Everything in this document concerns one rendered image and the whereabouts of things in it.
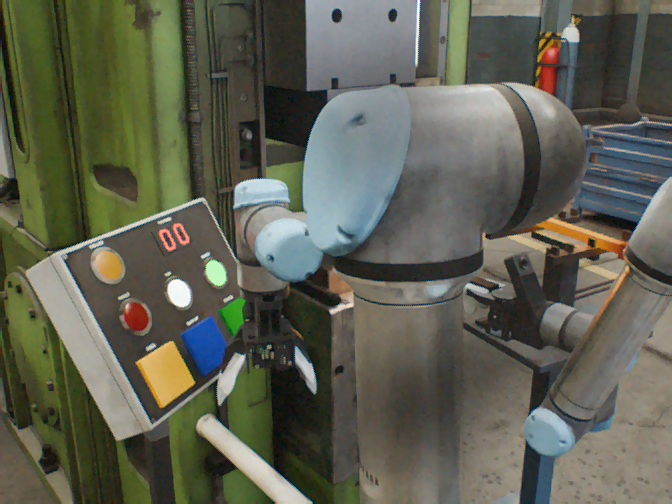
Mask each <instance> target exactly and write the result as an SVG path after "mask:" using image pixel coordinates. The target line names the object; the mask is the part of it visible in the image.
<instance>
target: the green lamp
mask: <svg viewBox="0 0 672 504"><path fill-rule="evenodd" d="M206 271H207V275H208V277H209V279H210V280H211V281H212V282H213V283H214V284H216V285H222V284H223V283H224V282H225V279H226V274H225V271H224V268H223V267H222V266H221V264H220V263H218V262H217V261H210V262H209V263H208V264H207V267H206Z"/></svg>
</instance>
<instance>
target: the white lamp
mask: <svg viewBox="0 0 672 504"><path fill-rule="evenodd" d="M168 293H169V296H170V298H171V300H172V301H173V302H174V303H175V304H176V305H178V306H186V305H187V304H188V303H189V301H190V292H189V289H188V287H187V286H186V285H185V284H184V283H183V282H182V281H180V280H173V281H172V282H171V283H170V284H169V287H168Z"/></svg>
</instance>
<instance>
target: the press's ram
mask: <svg viewBox="0 0 672 504"><path fill-rule="evenodd" d="M417 20H418V0H261V26H262V55H263V85H265V86H272V87H279V88H286V89H293V90H300V91H307V92H309V91H320V90H331V88H333V89H344V88H355V87H367V86H378V85H389V84H402V83H413V82H415V74H416V47H417Z"/></svg>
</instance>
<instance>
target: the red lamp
mask: <svg viewBox="0 0 672 504"><path fill-rule="evenodd" d="M124 320H125V322H126V324H127V325H128V326H129V327H130V328H131V329H132V330H134V331H143V330H144V329H146V327H147V326H148V322H149V317H148V313H147V311H146V310H145V308H144V307H143V306H142V305H140V304H139V303H135V302H132V303H129V304H128V305H126V307H125V309H124Z"/></svg>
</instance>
